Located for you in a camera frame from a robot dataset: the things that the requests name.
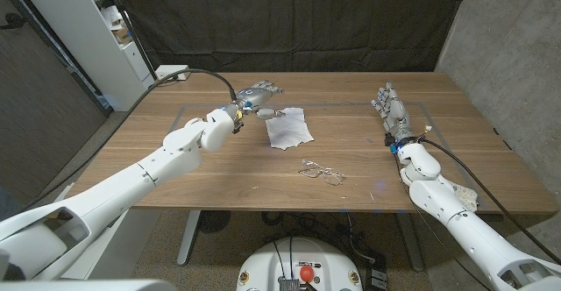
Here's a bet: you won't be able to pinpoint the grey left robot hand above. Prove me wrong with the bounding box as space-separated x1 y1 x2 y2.
221 80 287 134

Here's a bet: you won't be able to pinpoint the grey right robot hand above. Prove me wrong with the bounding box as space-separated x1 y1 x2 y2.
371 81 415 146

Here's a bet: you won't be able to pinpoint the white cleaning cloth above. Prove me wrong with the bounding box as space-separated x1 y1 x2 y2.
265 106 316 151

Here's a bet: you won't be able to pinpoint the grey tape outline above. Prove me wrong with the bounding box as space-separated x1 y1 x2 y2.
135 102 487 209

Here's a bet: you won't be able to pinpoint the black backdrop curtain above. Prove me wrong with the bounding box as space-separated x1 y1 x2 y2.
109 0 468 74

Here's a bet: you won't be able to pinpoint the white power strip box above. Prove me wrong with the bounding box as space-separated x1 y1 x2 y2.
154 64 192 82

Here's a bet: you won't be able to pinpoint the patterned white cloth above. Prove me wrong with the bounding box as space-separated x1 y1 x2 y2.
451 181 479 213

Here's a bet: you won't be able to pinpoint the grey table leg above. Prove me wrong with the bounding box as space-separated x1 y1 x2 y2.
176 210 202 266
396 213 425 273

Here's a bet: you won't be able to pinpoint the black round floor fan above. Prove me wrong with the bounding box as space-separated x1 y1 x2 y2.
196 210 232 234

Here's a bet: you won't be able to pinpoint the small cardboard box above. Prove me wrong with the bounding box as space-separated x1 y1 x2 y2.
111 25 132 45

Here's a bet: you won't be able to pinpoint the black floor power strip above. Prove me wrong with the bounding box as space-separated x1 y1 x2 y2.
366 255 389 291

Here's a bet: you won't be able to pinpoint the white robot torso base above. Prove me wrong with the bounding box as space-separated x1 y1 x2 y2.
236 237 364 291

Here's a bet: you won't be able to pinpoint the white shelf cabinet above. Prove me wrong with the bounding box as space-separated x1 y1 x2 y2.
12 0 155 112

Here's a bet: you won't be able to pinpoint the person's blue jeans leg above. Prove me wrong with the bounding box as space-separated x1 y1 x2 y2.
0 185 18 221

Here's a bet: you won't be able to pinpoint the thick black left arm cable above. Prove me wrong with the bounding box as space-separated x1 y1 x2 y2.
19 67 238 213

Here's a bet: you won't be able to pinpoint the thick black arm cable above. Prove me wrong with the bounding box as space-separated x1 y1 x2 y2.
19 67 238 213
418 137 561 266

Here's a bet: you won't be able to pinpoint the clear frame glasses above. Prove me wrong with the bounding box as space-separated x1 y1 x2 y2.
298 159 346 187

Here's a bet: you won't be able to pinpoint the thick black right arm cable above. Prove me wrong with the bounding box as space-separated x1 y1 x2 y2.
418 137 561 266

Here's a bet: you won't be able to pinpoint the black floor cable bundle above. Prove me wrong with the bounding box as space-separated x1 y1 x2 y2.
262 211 373 266

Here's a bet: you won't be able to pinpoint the black door handle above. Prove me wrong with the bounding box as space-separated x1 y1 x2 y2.
0 12 28 32

